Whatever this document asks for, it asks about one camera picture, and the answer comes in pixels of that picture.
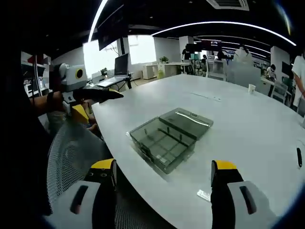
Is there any person's left hand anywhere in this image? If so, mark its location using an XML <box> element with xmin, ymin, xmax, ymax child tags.
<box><xmin>53</xmin><ymin>92</ymin><xmax>64</xmax><ymax>111</ymax></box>

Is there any frosted partition panel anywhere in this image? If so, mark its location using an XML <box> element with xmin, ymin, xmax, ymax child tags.
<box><xmin>226</xmin><ymin>61</ymin><xmax>262</xmax><ymax>88</ymax></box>

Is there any long curved ceiling light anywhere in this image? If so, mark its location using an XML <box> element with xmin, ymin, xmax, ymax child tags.
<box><xmin>151</xmin><ymin>21</ymin><xmax>297</xmax><ymax>46</ymax></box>

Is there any ceiling air vent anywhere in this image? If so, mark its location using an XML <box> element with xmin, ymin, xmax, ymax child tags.
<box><xmin>206</xmin><ymin>0</ymin><xmax>250</xmax><ymax>11</ymax></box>

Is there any long plastic divider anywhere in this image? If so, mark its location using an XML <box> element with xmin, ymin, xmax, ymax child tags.
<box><xmin>157</xmin><ymin>127</ymin><xmax>193</xmax><ymax>147</ymax></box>

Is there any yellow object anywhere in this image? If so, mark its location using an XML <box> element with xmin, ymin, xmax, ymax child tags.
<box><xmin>71</xmin><ymin>104</ymin><xmax>89</xmax><ymax>125</ymax></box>

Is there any red wall screen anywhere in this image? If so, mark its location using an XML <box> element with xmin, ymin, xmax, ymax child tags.
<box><xmin>201</xmin><ymin>40</ymin><xmax>222</xmax><ymax>51</ymax></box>

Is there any clear guide fixture box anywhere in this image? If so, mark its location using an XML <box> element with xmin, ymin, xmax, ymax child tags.
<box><xmin>129</xmin><ymin>107</ymin><xmax>214</xmax><ymax>175</ymax></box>

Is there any short curved ceiling light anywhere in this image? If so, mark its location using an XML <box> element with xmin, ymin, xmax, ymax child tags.
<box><xmin>88</xmin><ymin>0</ymin><xmax>110</xmax><ymax>43</ymax></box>

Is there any white office chair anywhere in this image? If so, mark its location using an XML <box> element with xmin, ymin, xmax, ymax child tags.
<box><xmin>269</xmin><ymin>81</ymin><xmax>289</xmax><ymax>103</ymax></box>

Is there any table cable cover strip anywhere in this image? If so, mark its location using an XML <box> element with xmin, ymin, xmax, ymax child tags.
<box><xmin>193</xmin><ymin>92</ymin><xmax>221</xmax><ymax>102</ymax></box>

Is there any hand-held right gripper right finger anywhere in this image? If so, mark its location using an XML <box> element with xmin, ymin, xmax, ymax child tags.
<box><xmin>211</xmin><ymin>159</ymin><xmax>280</xmax><ymax>229</ymax></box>

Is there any grey mesh office chair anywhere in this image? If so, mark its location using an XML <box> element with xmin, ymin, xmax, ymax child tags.
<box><xmin>46</xmin><ymin>121</ymin><xmax>172</xmax><ymax>229</ymax></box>

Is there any white low cabinet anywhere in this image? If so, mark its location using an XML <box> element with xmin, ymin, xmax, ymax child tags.
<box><xmin>142</xmin><ymin>62</ymin><xmax>184</xmax><ymax>79</ymax></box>

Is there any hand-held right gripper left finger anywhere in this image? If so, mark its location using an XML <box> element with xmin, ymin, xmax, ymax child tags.
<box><xmin>44</xmin><ymin>158</ymin><xmax>117</xmax><ymax>229</ymax></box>

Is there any hanging dark screen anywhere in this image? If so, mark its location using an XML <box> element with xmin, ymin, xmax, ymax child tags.
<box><xmin>97</xmin><ymin>4</ymin><xmax>124</xmax><ymax>51</ymax></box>

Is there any open laptop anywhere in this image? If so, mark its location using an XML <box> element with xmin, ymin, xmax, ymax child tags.
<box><xmin>97</xmin><ymin>53</ymin><xmax>131</xmax><ymax>88</ymax></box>

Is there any metal shelf rack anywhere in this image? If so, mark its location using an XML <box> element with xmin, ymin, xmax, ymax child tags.
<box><xmin>21</xmin><ymin>53</ymin><xmax>51</xmax><ymax>96</ymax></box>

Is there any person's black shirt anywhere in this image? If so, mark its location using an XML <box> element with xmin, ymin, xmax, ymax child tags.
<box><xmin>0</xmin><ymin>14</ymin><xmax>53</xmax><ymax>215</ymax></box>

